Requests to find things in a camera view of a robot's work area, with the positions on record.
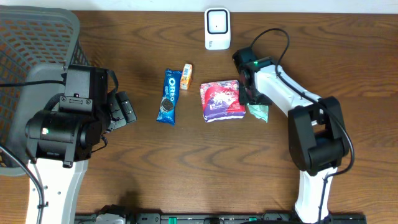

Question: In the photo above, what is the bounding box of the green tissue wipes pack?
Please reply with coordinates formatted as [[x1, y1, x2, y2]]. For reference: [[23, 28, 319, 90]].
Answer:
[[248, 104, 269, 123]]

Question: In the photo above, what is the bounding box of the pink purple liners pack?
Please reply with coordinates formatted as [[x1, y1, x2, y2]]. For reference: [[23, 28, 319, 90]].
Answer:
[[200, 80, 246, 123]]

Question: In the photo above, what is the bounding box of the blue Oreo cookie pack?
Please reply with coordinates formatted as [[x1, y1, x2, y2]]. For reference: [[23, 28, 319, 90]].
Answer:
[[157, 69, 182, 125]]

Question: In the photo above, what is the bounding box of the small orange box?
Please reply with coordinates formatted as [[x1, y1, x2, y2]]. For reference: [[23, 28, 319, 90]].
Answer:
[[180, 63, 193, 90]]

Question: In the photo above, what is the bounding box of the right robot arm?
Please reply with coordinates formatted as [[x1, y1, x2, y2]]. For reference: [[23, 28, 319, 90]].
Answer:
[[232, 47, 352, 223]]

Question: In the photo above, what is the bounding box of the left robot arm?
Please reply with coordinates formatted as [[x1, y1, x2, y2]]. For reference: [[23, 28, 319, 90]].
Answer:
[[25, 91, 136, 223]]

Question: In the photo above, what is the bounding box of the white barcode scanner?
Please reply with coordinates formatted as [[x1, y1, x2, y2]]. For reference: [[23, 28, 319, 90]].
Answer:
[[204, 7, 231, 50]]

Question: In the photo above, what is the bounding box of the grey plastic mesh basket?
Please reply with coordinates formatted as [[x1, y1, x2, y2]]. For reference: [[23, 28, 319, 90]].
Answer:
[[0, 5, 91, 177]]

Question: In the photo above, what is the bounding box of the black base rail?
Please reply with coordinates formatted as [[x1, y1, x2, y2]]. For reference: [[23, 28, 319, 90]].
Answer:
[[73, 212, 368, 224]]

